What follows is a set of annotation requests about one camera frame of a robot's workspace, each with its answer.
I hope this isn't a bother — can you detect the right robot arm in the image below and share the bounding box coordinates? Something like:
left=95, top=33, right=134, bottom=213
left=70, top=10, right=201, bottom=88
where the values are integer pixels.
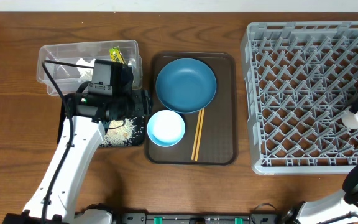
left=278, top=97, right=358, bottom=223

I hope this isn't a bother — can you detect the white cup green inside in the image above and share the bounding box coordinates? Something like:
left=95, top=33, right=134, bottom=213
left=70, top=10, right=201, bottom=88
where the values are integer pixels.
left=341, top=107, right=358, bottom=129

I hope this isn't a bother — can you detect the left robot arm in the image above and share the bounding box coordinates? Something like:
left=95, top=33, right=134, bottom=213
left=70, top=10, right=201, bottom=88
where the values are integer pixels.
left=3, top=90, right=152, bottom=223

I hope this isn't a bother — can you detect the black food waste tray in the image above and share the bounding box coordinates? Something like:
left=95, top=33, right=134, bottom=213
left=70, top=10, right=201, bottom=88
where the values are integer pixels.
left=57, top=90, right=150, bottom=147

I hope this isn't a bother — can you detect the dark blue plate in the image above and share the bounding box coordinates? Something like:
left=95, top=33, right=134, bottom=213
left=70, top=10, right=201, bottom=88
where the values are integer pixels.
left=155, top=58, right=217, bottom=114

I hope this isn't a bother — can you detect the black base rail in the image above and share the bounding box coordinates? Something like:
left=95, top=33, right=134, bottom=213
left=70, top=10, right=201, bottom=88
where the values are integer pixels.
left=73, top=212, right=279, bottom=224

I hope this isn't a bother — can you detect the white rice food waste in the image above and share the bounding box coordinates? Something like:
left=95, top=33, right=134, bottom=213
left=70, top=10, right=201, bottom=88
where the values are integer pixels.
left=99, top=117, right=144, bottom=147

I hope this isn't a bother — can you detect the green yellow snack wrapper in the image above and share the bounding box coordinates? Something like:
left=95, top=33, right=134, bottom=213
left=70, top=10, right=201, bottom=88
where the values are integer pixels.
left=109, top=47, right=126, bottom=64

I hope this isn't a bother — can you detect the crumpled white tissue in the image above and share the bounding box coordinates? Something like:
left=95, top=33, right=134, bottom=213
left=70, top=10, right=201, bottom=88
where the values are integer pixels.
left=76, top=58, right=96, bottom=80

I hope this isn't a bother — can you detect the light blue bowl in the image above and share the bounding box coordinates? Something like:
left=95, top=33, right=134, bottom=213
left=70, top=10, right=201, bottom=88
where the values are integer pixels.
left=147, top=110, right=186, bottom=147

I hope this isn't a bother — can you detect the wooden chopstick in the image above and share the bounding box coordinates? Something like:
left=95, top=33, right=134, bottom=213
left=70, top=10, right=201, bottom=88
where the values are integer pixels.
left=194, top=108, right=205, bottom=161
left=191, top=108, right=204, bottom=160

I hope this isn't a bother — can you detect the grey dishwasher rack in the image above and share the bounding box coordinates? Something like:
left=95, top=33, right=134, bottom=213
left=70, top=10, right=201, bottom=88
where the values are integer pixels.
left=241, top=21, right=358, bottom=175

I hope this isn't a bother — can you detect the clear plastic waste bin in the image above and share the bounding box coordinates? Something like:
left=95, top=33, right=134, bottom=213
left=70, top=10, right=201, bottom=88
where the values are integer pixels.
left=36, top=39, right=143, bottom=96

